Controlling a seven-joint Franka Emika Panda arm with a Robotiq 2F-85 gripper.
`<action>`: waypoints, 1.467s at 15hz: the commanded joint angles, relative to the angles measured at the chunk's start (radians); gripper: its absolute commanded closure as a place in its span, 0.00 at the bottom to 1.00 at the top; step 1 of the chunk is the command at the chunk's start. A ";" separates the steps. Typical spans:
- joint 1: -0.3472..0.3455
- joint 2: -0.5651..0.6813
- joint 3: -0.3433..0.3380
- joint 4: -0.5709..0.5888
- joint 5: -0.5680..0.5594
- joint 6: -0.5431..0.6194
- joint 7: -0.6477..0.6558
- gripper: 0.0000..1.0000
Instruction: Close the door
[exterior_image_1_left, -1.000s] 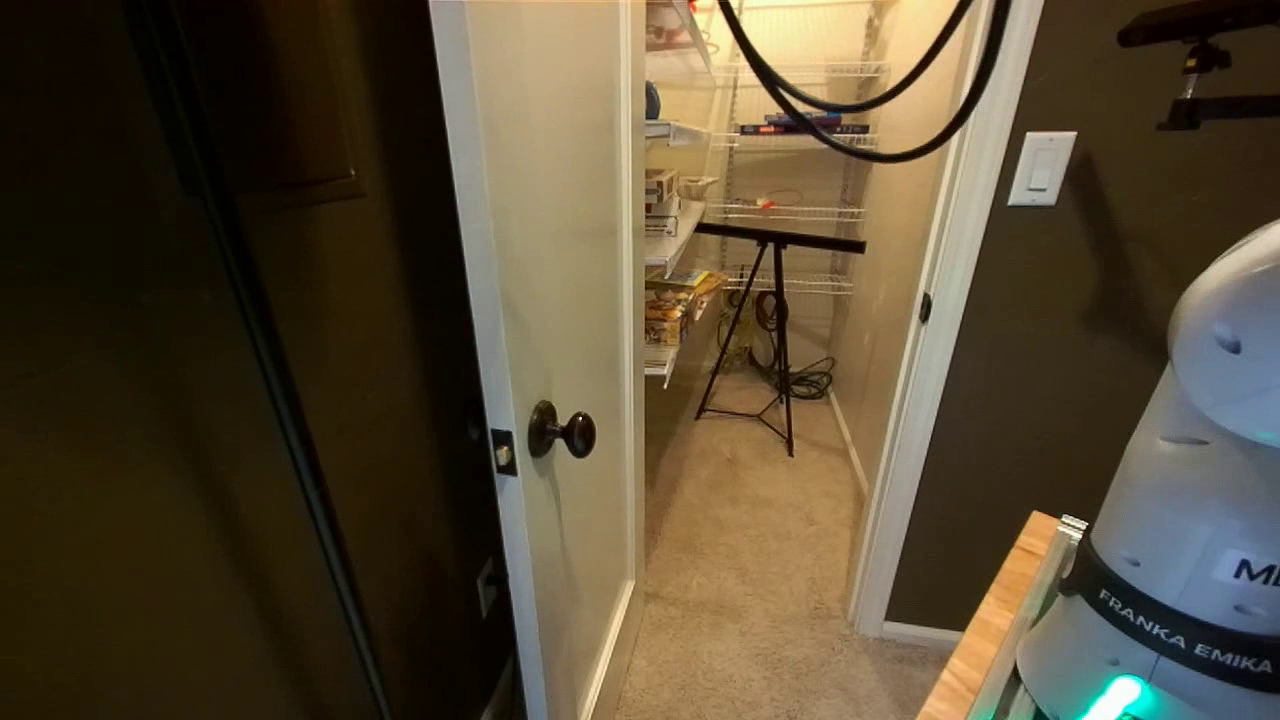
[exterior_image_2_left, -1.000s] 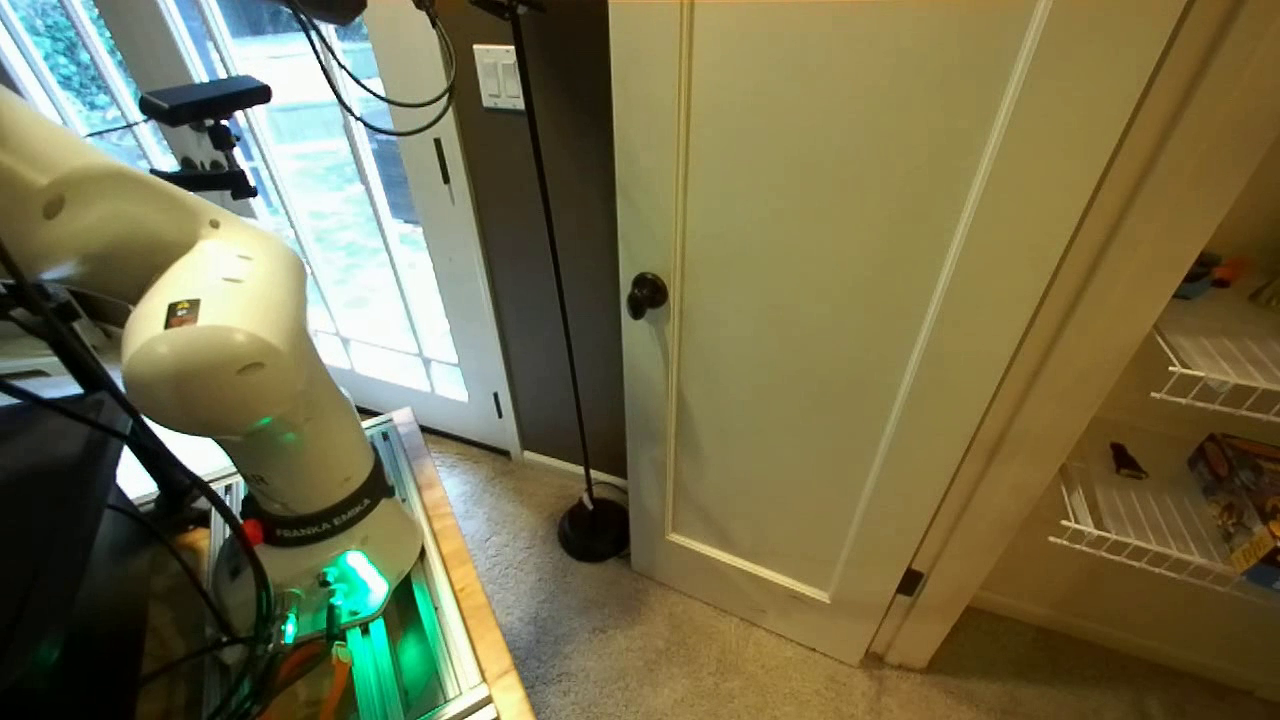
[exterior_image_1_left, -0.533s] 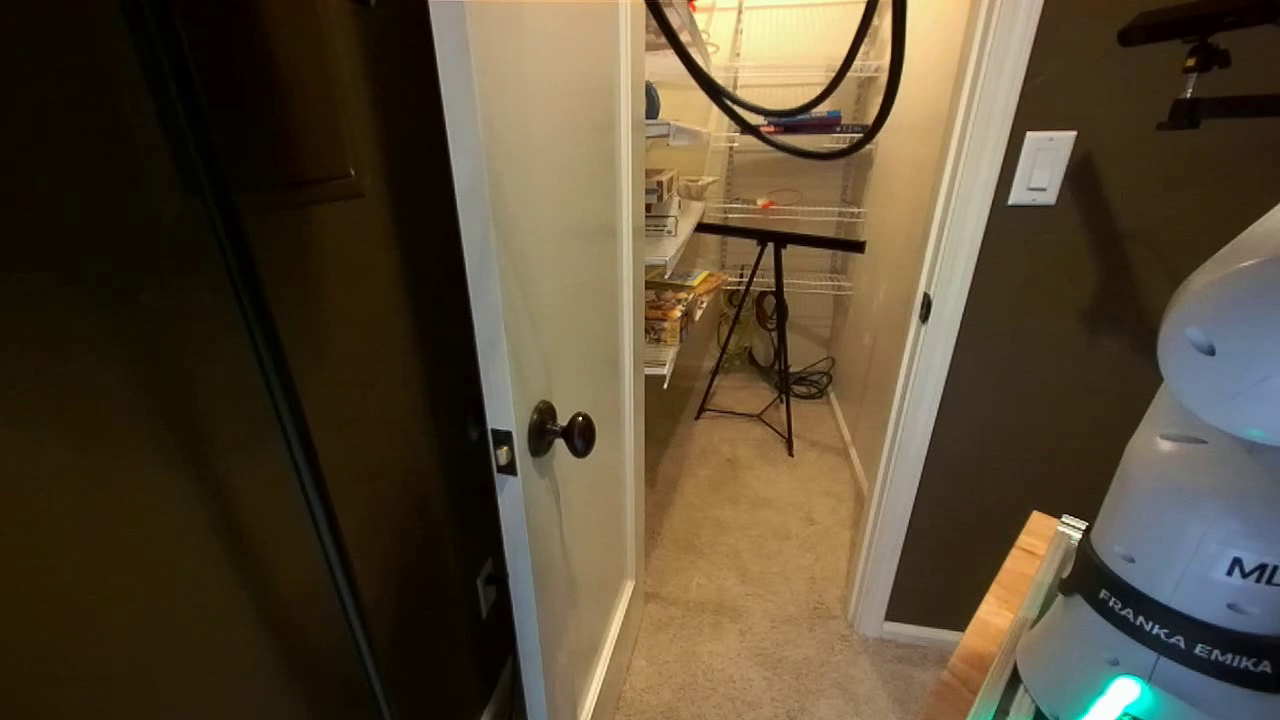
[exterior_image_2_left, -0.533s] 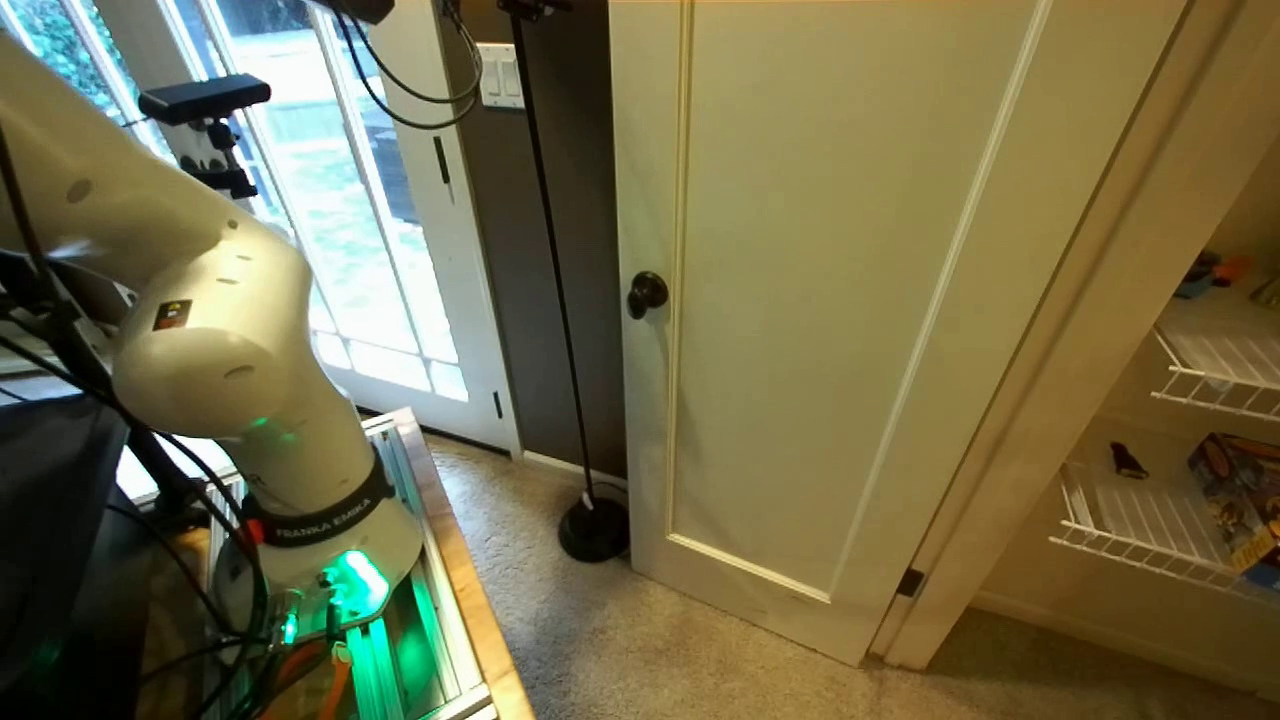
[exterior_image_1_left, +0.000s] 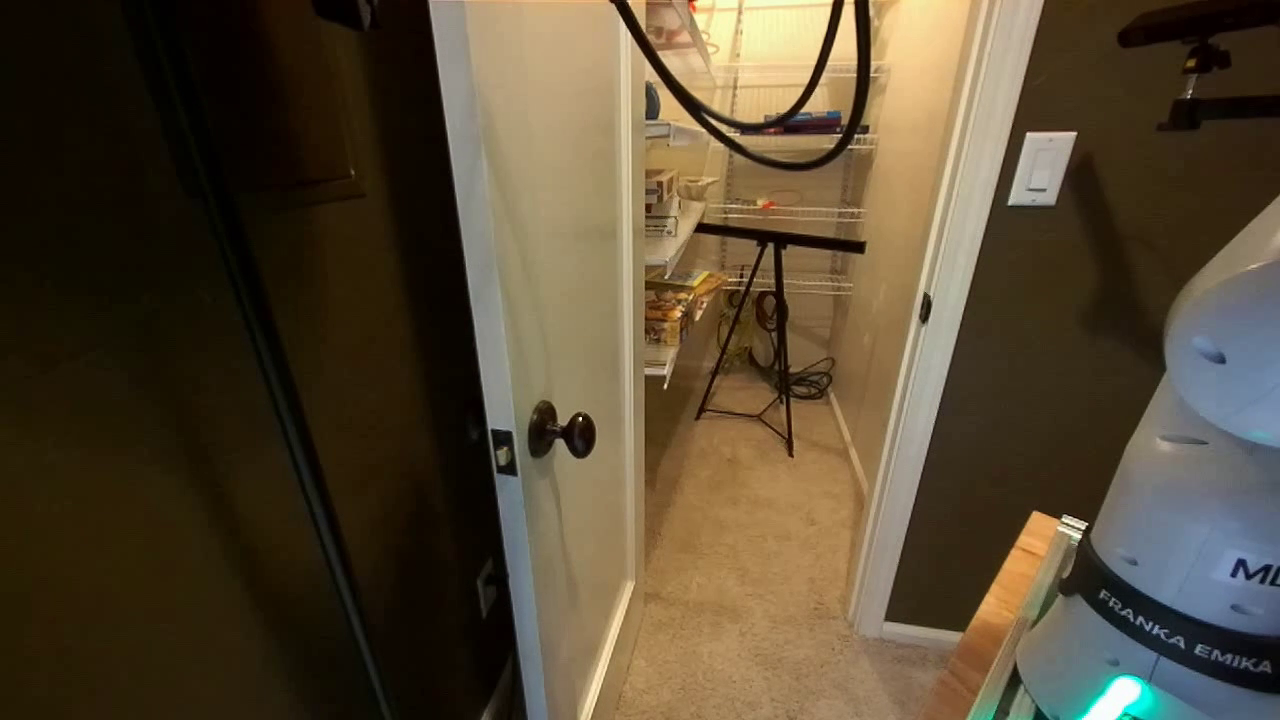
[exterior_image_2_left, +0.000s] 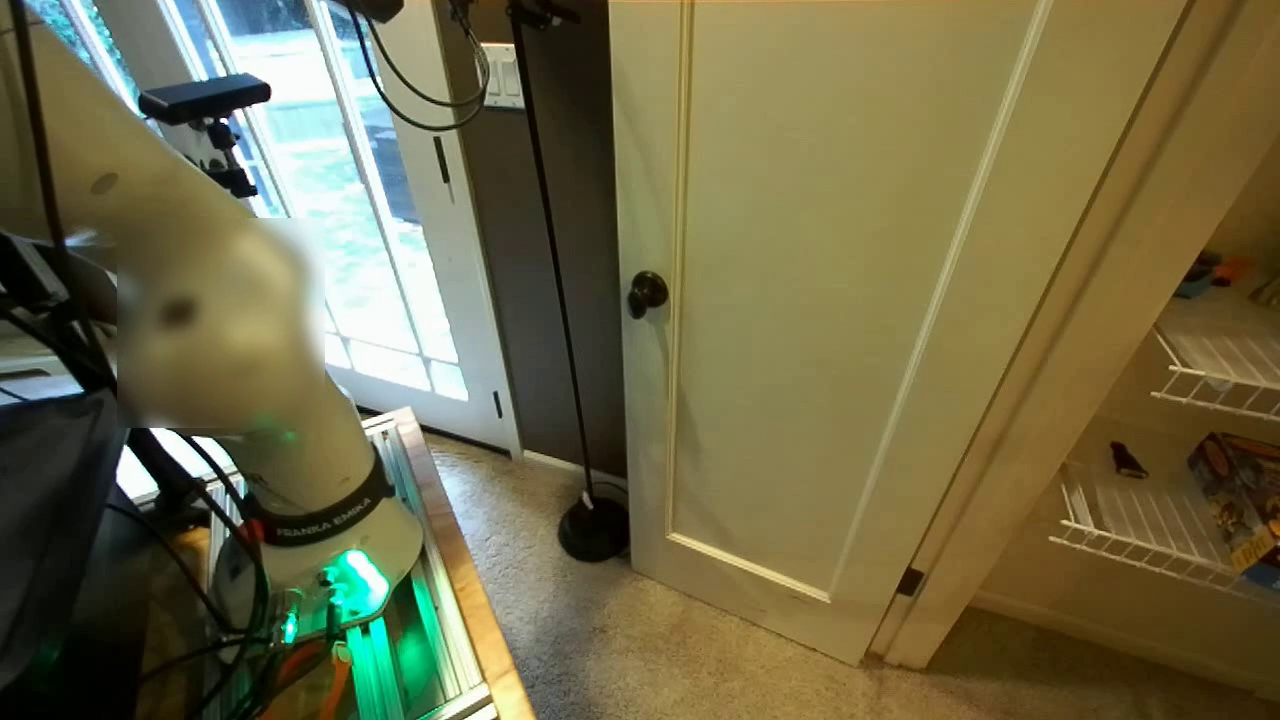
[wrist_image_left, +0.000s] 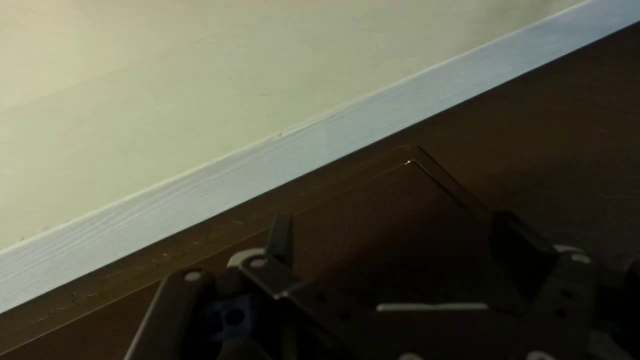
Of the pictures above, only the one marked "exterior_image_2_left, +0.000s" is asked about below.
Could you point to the black floor lamp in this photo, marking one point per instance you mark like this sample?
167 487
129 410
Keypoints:
592 529

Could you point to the white panel door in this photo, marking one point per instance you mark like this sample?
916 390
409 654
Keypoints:
825 264

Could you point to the black stereo camera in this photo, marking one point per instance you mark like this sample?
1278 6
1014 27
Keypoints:
200 96

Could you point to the orange and blue shelf items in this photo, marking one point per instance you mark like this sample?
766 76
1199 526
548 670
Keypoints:
1205 279

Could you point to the black metal frame strut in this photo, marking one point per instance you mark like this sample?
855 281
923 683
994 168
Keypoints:
160 465

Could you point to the white door frame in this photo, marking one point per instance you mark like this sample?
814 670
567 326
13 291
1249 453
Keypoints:
1066 332

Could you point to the dark door hinge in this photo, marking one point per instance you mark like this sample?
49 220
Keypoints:
908 581

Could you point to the small dark shelf item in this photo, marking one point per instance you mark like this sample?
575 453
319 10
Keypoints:
1129 462

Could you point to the white glass french door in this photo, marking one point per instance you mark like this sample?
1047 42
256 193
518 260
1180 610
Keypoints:
452 264

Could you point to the colourful printed box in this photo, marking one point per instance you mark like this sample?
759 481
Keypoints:
1241 495

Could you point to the white wall switch plate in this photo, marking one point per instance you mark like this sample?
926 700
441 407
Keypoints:
500 76

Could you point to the black inner door knob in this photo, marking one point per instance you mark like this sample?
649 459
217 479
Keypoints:
645 295

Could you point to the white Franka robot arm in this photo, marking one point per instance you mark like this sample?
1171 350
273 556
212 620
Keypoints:
226 345

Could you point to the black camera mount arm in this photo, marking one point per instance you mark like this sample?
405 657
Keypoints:
226 161

